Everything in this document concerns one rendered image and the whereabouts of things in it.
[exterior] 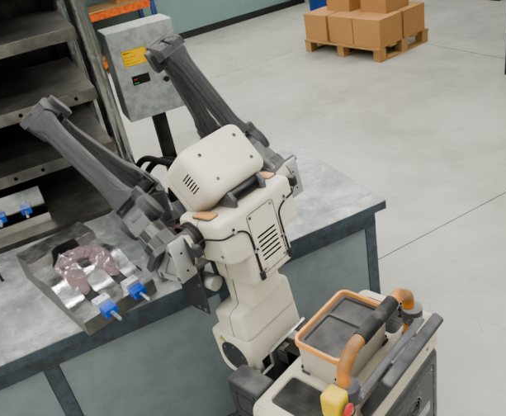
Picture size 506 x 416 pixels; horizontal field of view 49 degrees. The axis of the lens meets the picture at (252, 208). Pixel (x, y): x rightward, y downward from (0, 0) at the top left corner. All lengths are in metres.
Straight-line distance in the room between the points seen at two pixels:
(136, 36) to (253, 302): 1.41
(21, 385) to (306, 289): 1.07
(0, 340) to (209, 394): 0.82
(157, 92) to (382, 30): 4.02
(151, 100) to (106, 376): 1.23
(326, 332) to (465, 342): 1.34
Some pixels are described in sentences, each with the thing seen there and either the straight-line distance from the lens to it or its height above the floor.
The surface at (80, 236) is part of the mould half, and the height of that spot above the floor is 0.91.
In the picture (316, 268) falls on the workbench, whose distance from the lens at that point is 2.18.
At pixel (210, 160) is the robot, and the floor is 1.35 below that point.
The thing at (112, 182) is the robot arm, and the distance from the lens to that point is 1.43.
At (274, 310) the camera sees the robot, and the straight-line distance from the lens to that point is 1.64.
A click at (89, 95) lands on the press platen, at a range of 2.48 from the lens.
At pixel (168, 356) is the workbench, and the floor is 0.50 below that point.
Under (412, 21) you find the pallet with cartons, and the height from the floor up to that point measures 0.29.
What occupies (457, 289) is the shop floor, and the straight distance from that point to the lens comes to 2.99.
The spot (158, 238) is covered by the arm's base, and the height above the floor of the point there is 1.23.
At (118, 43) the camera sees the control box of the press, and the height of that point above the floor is 1.42.
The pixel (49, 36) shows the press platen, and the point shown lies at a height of 1.53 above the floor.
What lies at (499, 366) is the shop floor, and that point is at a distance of 2.64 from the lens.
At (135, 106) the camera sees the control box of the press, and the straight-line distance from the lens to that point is 2.60.
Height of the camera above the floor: 1.92
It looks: 30 degrees down
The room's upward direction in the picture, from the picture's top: 12 degrees counter-clockwise
